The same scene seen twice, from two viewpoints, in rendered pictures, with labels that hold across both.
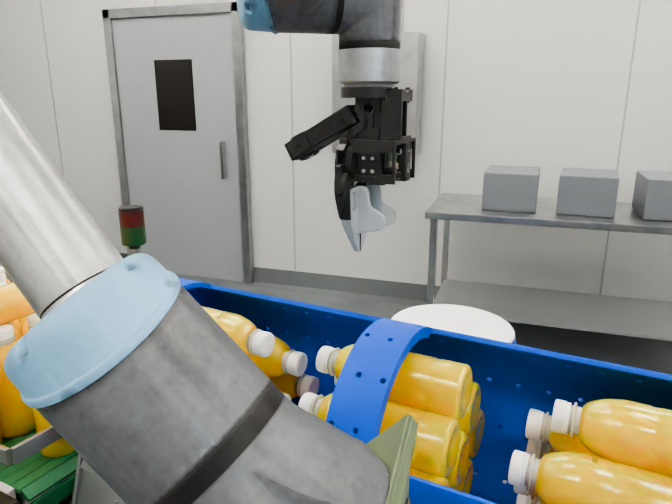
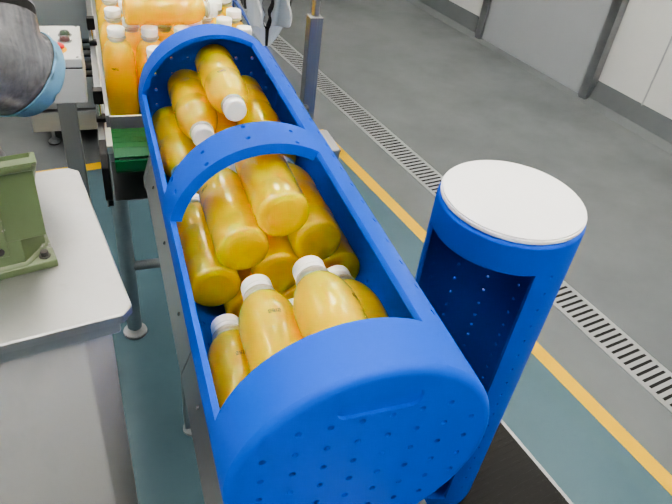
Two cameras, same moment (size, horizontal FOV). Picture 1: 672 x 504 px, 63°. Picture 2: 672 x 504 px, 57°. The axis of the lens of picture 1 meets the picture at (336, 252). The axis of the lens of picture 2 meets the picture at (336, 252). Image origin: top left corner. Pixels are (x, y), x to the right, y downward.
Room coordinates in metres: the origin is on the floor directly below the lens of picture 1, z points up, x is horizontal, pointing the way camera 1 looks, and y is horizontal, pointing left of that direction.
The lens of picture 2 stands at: (0.16, -0.64, 1.64)
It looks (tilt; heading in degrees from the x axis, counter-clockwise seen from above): 38 degrees down; 38
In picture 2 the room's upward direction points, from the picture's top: 8 degrees clockwise
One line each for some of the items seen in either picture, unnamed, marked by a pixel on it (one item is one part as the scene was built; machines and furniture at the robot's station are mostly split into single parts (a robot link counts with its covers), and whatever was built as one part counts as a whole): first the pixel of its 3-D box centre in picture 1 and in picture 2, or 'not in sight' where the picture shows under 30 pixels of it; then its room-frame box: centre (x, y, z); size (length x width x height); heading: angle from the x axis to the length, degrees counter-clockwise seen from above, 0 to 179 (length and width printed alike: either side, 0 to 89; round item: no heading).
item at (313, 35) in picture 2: not in sight; (299, 186); (1.42, 0.54, 0.55); 0.04 x 0.04 x 1.10; 62
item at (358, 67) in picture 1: (370, 70); not in sight; (0.72, -0.04, 1.57); 0.08 x 0.08 x 0.05
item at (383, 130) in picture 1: (374, 136); not in sight; (0.71, -0.05, 1.49); 0.09 x 0.08 x 0.12; 62
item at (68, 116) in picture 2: not in sight; (91, 255); (0.77, 0.69, 0.50); 0.04 x 0.04 x 1.00; 62
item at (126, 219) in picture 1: (131, 217); not in sight; (1.42, 0.54, 1.23); 0.06 x 0.06 x 0.04
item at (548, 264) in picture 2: not in sight; (458, 356); (1.16, -0.26, 0.59); 0.28 x 0.28 x 0.88
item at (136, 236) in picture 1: (133, 234); not in sight; (1.42, 0.54, 1.18); 0.06 x 0.06 x 0.05
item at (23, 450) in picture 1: (111, 400); (201, 118); (0.96, 0.44, 0.96); 0.40 x 0.01 x 0.03; 152
